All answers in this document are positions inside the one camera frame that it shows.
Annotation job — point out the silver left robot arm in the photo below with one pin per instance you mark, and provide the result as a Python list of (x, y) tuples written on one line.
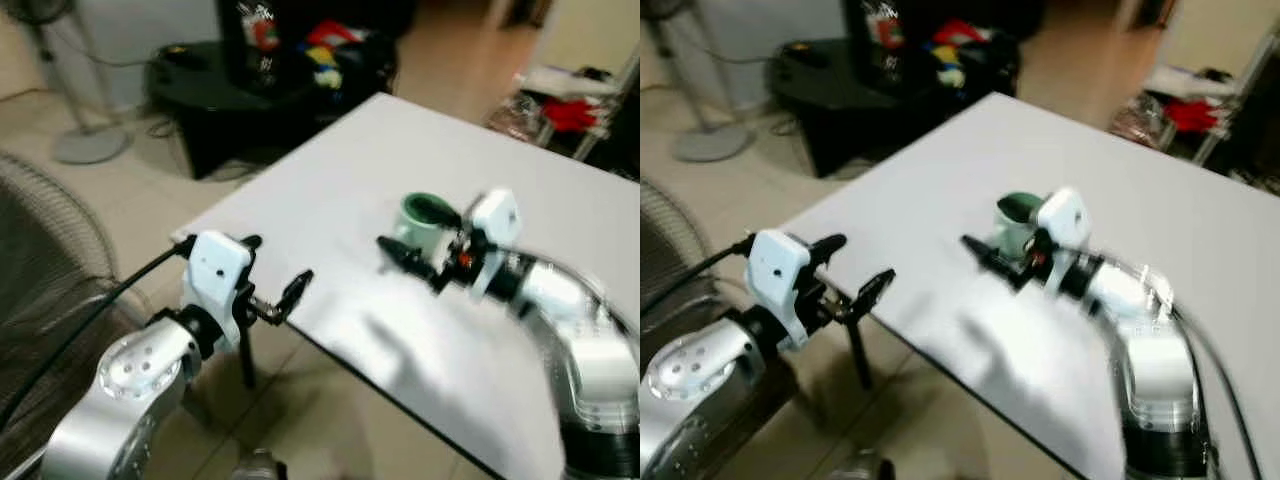
[(690, 376), (130, 372)]

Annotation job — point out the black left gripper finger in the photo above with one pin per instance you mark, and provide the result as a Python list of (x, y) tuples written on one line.
[(251, 243), (296, 288), (876, 288), (828, 246)]

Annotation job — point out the black side table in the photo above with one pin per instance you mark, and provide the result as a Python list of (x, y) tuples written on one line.
[(215, 110), (840, 110)]

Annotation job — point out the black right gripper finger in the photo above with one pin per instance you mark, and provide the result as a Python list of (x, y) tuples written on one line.
[(988, 250), (420, 272), (1004, 271), (405, 252)]

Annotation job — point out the crinkled plastic bag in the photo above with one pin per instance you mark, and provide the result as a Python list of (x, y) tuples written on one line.
[(515, 118), (1135, 120)]

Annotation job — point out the clear snack bag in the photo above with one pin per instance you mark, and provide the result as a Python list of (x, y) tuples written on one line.
[(262, 35), (885, 30)]

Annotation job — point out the red cloth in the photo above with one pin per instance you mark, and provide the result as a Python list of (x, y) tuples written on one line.
[(572, 114), (1192, 115)]

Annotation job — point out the small black device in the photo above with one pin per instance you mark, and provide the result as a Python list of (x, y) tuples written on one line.
[(808, 55), (182, 55)]

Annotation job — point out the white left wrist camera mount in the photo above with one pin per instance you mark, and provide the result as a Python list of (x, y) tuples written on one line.
[(215, 268), (778, 268)]

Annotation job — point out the black table leg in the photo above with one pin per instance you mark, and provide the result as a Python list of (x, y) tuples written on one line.
[(248, 355), (860, 355)]

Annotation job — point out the red packet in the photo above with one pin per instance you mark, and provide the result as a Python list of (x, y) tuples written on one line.
[(335, 34), (958, 33)]

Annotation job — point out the grey robot foot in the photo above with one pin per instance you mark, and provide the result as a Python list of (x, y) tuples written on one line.
[(260, 468)]

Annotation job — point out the light green mug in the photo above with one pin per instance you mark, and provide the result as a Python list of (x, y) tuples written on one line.
[(1008, 228), (415, 228)]

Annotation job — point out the yellow and blue toy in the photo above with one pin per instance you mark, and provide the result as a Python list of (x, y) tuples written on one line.
[(950, 65), (325, 65)]

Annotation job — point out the white rack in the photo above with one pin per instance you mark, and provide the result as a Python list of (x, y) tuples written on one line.
[(1195, 82), (575, 82)]

